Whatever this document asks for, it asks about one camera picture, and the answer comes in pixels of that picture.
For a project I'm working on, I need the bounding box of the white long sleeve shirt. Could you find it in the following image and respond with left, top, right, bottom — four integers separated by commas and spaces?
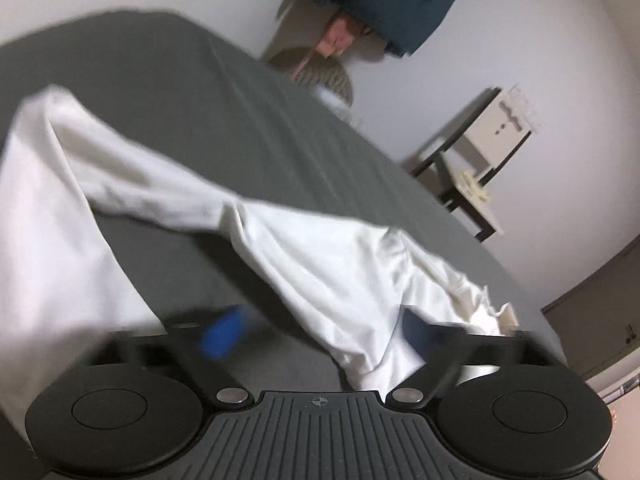
1, 87, 518, 431

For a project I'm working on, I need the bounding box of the yellow item on chair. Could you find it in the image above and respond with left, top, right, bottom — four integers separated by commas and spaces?
456, 171, 490, 204

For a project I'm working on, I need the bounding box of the dark wooden door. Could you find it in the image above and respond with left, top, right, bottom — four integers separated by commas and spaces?
542, 240, 639, 379

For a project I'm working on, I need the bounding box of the cream and black wooden chair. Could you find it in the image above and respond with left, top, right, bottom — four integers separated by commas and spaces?
409, 87, 533, 243

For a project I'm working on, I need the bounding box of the dark grey bed sheet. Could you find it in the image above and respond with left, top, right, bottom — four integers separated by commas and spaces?
1, 12, 563, 392

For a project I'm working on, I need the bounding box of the woven grey waste basket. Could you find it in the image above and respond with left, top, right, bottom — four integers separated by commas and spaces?
268, 47, 354, 110

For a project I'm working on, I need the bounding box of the pink hanging cloth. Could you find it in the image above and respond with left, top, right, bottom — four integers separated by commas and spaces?
291, 11, 371, 81

